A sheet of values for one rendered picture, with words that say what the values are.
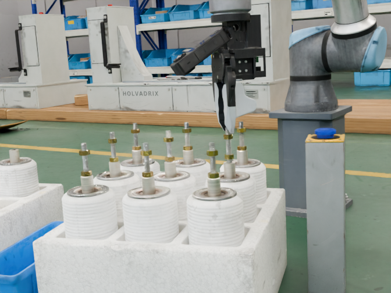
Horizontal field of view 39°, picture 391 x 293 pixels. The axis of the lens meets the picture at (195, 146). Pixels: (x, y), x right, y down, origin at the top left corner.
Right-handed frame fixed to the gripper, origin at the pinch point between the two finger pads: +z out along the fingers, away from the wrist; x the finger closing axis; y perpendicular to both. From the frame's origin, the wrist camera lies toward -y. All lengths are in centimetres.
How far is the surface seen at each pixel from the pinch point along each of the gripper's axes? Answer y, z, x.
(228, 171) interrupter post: 0.0, 8.6, -1.0
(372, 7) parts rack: 277, -40, 387
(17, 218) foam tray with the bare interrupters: -40, 20, 24
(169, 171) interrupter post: -9.9, 8.6, 5.0
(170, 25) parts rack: 117, -39, 562
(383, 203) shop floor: 63, 35, 44
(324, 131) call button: 18.2, 2.3, -4.3
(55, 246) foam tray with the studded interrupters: -32.3, 17.7, -2.9
